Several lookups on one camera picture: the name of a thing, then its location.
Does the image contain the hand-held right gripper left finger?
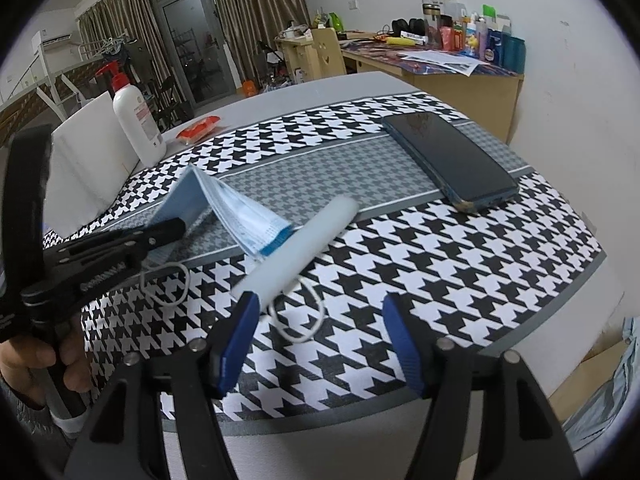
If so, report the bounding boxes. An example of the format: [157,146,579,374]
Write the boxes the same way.
[62,291,261,480]

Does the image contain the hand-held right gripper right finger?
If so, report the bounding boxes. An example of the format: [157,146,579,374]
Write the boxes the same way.
[382,292,583,480]

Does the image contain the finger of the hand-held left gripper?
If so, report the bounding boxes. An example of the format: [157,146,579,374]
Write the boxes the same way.
[59,216,187,262]

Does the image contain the blue face mask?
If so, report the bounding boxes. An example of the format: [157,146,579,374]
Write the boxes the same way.
[140,166,326,345]

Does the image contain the white foam box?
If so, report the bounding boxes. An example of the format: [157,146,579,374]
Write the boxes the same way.
[44,91,141,238]

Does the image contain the white foam tube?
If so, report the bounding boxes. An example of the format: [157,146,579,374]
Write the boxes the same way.
[231,196,360,306]

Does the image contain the person's left forearm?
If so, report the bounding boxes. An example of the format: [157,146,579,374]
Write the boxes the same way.
[10,390,86,441]

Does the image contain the person's left hand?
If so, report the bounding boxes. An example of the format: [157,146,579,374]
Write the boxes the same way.
[0,329,94,402]

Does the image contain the red snack packet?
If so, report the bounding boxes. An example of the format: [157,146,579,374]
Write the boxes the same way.
[177,115,222,143]

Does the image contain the white pump lotion bottle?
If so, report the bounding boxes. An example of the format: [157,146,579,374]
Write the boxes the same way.
[96,62,167,167]

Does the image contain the black folding chair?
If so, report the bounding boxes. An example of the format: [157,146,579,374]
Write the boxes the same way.
[150,75,193,126]

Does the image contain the white metal bunk bed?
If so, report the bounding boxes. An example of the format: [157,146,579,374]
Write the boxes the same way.
[0,35,121,126]

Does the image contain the dark blue smartphone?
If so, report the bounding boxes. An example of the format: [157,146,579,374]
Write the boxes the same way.
[382,112,521,212]

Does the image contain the brown curtain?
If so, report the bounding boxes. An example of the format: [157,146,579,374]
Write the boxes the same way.
[77,0,171,91]
[209,0,311,83]

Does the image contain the glass balcony door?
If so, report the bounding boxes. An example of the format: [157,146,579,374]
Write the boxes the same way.
[142,0,236,106]

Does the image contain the light blue cloth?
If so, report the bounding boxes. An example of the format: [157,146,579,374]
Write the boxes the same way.
[562,317,640,453]

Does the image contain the light wooden desk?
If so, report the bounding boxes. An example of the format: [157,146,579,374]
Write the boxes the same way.
[275,35,321,86]

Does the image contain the white air conditioner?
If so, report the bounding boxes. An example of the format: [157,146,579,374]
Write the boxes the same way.
[31,30,73,53]

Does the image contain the wooden chair with smiley cutout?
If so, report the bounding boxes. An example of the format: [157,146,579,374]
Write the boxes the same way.
[311,27,347,81]

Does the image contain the wooden desk with printed cover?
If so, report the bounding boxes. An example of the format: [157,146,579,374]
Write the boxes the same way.
[342,42,526,143]

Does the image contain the white papers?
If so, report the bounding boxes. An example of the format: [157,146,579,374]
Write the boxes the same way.
[397,49,483,76]

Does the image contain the teal box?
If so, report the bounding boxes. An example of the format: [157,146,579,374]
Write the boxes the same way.
[502,35,526,72]

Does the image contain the black headphones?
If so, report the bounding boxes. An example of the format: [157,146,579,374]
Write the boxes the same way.
[390,18,426,36]

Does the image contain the row of toiletry bottles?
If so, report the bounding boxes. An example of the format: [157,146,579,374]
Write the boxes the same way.
[422,2,506,66]

